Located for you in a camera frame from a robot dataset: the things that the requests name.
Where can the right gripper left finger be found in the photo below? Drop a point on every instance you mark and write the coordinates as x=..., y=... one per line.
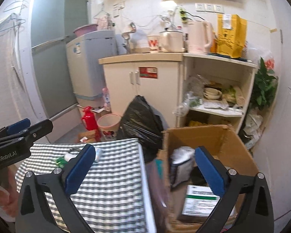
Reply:
x=34, y=212

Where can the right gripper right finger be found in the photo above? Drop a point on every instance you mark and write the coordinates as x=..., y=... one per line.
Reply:
x=256, y=211

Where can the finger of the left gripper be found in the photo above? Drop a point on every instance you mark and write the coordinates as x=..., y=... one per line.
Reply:
x=35, y=132
x=15, y=128

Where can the white tape roll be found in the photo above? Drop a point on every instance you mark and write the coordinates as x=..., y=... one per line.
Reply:
x=181, y=165

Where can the person's left hand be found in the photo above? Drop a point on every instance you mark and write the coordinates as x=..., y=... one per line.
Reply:
x=8, y=194

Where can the white hanging towel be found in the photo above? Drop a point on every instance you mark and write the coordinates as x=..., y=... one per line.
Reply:
x=14, y=100

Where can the green plastic wrapper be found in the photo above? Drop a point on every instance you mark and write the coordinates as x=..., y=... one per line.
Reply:
x=60, y=162

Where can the red thermos jug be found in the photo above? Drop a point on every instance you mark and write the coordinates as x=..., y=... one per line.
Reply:
x=90, y=122

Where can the small brown cardboard boxes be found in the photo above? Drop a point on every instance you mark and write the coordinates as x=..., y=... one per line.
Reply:
x=91, y=136

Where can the white green medicine box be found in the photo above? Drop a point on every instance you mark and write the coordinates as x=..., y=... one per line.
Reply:
x=199, y=201

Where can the white blue tissue packet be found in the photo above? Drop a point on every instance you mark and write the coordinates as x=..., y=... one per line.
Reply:
x=98, y=154

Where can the pink minnie waste bin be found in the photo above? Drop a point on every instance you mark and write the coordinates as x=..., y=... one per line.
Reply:
x=109, y=125

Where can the brown cardboard box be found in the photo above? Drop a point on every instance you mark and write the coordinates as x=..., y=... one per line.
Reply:
x=221, y=142

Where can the pink spray bottle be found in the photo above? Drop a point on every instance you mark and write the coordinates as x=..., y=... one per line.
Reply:
x=106, y=99

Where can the grey washing machine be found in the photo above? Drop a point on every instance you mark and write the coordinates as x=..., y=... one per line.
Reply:
x=87, y=75

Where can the grey checkered tablecloth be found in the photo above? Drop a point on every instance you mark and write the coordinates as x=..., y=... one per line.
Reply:
x=114, y=195

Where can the black garbage bag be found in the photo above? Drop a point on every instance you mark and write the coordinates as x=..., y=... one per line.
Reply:
x=139, y=121

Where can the pink plastic basin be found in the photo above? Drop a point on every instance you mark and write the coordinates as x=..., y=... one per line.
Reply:
x=85, y=29

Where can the grey glass sliding door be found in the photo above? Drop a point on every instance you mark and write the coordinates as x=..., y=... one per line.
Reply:
x=52, y=26

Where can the green potted plant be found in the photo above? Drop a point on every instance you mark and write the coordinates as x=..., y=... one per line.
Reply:
x=265, y=86

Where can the white cabinet with doors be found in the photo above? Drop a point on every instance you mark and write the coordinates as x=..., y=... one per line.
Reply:
x=155, y=76

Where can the stacked white bowls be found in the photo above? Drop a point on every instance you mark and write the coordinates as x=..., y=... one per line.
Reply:
x=212, y=94

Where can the white open shelf unit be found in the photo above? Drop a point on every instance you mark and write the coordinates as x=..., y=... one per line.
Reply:
x=218, y=88

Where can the white cup red W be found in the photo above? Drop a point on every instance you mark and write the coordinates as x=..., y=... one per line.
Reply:
x=153, y=42

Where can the white rice cooker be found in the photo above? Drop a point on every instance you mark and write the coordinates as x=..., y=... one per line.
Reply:
x=171, y=41

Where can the green power strip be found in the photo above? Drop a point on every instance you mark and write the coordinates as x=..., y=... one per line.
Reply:
x=183, y=15

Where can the white electric kettle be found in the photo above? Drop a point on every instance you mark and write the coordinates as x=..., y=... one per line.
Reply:
x=200, y=37

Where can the yellow paper bag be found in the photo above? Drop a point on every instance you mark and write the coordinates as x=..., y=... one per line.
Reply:
x=232, y=33

